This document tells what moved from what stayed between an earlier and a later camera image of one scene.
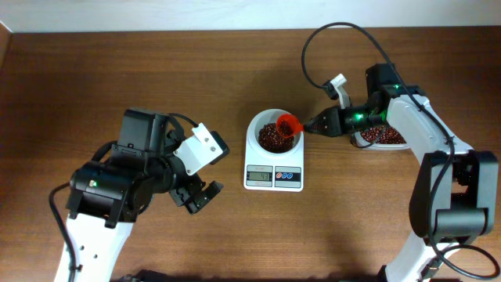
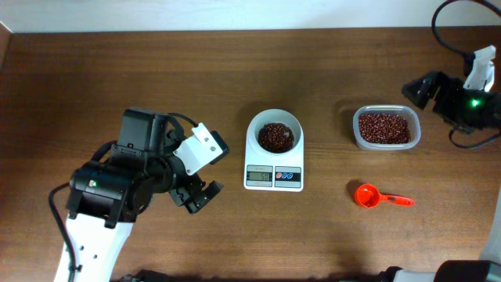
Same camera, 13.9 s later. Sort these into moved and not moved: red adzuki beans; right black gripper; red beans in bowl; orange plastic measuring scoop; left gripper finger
Moved: orange plastic measuring scoop; right black gripper
Not moved: left gripper finger; red beans in bowl; red adzuki beans
